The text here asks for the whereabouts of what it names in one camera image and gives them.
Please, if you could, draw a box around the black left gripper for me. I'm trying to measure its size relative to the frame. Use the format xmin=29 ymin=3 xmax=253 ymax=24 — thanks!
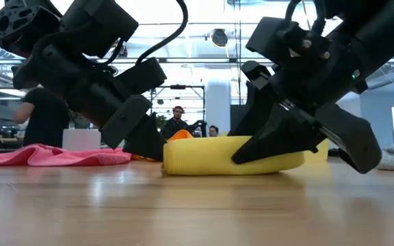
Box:
xmin=12 ymin=44 xmax=166 ymax=161

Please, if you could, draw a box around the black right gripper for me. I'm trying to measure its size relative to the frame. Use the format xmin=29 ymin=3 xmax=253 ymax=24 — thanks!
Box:
xmin=229 ymin=44 xmax=383 ymax=174

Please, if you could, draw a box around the yellow microfiber towel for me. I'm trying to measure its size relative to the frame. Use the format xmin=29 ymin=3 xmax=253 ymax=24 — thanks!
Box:
xmin=162 ymin=135 xmax=306 ymax=176

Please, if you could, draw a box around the pink microfiber towel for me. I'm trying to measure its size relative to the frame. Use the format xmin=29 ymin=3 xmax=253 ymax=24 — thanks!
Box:
xmin=0 ymin=143 xmax=132 ymax=167

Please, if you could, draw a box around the orange microfiber towel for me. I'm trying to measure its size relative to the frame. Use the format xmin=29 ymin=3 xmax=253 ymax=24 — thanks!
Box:
xmin=131 ymin=129 xmax=194 ymax=161

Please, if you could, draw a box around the small green background plant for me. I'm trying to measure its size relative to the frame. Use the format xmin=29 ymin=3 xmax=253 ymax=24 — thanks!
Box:
xmin=155 ymin=115 xmax=168 ymax=131

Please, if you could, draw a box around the black display screen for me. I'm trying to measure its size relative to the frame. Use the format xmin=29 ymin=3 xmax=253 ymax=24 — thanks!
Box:
xmin=230 ymin=104 xmax=249 ymax=133

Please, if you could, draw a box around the yellow translucent plastic bin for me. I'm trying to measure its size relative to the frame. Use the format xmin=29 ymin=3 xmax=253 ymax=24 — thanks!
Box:
xmin=304 ymin=138 xmax=330 ymax=162

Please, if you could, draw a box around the white square pillar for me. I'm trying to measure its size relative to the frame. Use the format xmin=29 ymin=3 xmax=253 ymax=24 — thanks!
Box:
xmin=205 ymin=78 xmax=232 ymax=134

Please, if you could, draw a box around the snake plant in white pot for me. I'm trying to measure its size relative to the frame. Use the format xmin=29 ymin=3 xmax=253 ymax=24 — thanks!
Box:
xmin=62 ymin=128 xmax=102 ymax=151

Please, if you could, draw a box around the round black ceiling lamp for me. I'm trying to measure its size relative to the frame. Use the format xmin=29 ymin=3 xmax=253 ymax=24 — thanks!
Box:
xmin=212 ymin=28 xmax=228 ymax=48

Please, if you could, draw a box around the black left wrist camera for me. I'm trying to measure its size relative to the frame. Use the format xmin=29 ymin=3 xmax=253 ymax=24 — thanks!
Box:
xmin=113 ymin=57 xmax=168 ymax=100

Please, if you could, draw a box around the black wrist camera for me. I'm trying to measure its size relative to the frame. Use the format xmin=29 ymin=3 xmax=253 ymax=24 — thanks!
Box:
xmin=246 ymin=16 xmax=307 ymax=64
xmin=113 ymin=57 xmax=168 ymax=100

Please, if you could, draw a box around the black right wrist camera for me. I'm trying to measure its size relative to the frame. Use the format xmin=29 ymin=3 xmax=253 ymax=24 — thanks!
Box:
xmin=246 ymin=16 xmax=307 ymax=64

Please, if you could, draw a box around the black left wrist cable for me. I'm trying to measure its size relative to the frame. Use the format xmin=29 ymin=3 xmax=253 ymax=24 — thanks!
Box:
xmin=135 ymin=0 xmax=189 ymax=66

